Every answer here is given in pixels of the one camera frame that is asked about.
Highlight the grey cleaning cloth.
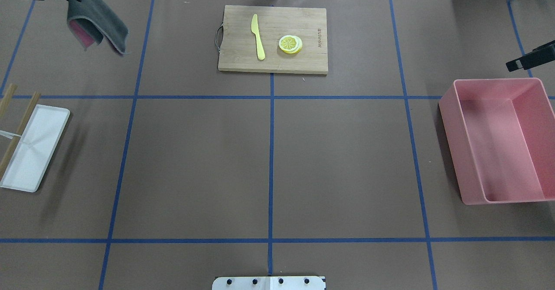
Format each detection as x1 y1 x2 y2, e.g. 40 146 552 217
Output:
67 0 129 55

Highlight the pink plastic bin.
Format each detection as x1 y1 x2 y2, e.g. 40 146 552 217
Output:
439 78 555 205

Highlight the lemon slice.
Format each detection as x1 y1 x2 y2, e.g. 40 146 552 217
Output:
278 35 303 54

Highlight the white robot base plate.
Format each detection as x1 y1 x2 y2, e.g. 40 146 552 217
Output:
212 276 327 290

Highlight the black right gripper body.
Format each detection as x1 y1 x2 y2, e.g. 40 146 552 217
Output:
506 40 555 72

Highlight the bamboo cutting board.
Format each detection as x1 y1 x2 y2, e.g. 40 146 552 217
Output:
218 4 329 75

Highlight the yellow plastic knife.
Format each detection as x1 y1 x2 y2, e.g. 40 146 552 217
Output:
250 13 266 61

